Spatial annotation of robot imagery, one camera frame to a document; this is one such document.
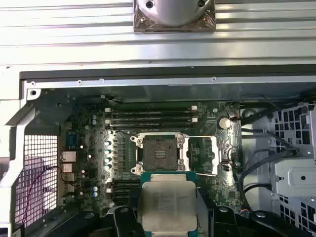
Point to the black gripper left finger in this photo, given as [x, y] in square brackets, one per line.
[123, 222]

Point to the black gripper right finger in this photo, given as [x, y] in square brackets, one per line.
[223, 222]

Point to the silver CPU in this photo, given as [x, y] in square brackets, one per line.
[168, 202]

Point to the metal socket cover frame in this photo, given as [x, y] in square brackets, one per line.
[214, 158]

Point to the thin metal locking lever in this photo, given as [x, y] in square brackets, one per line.
[200, 136]

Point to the CPU socket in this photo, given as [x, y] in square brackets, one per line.
[160, 153]

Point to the green motherboard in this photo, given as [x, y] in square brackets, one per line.
[212, 187]

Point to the silver rear port block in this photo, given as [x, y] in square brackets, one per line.
[68, 156]
[67, 168]

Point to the silver perforated drive cage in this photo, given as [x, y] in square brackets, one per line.
[296, 172]

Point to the blue rear port connector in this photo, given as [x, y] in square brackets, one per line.
[71, 140]

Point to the round silver coin battery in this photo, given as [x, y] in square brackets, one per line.
[224, 122]

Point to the black open PC case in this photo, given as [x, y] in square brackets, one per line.
[148, 74]

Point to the square brown base plate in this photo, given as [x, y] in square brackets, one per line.
[140, 24]

